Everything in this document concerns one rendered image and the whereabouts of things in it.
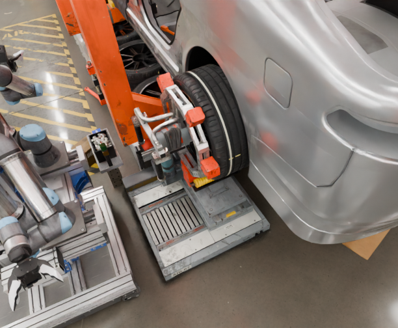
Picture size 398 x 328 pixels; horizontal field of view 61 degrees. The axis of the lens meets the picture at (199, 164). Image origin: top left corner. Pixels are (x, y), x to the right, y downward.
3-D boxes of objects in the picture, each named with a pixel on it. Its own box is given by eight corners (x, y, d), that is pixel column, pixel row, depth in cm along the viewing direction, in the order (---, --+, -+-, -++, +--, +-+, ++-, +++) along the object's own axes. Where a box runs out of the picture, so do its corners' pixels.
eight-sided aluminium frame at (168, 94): (212, 191, 204) (207, 123, 163) (203, 194, 203) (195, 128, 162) (177, 136, 238) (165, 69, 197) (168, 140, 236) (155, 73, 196)
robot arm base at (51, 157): (36, 171, 194) (28, 159, 186) (33, 154, 203) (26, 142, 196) (62, 161, 197) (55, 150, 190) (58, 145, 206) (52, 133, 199)
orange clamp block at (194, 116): (202, 123, 175) (206, 118, 166) (188, 128, 173) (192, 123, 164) (197, 110, 175) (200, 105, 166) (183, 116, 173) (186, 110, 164)
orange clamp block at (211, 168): (212, 164, 187) (220, 174, 181) (199, 169, 185) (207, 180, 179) (212, 155, 182) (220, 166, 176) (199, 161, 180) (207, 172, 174)
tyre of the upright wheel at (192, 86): (240, 179, 229) (269, 140, 167) (209, 192, 224) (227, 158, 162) (198, 100, 246) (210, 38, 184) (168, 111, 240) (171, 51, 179)
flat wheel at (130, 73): (99, 81, 347) (92, 60, 329) (145, 52, 377) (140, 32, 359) (142, 104, 315) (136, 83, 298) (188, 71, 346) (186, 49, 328)
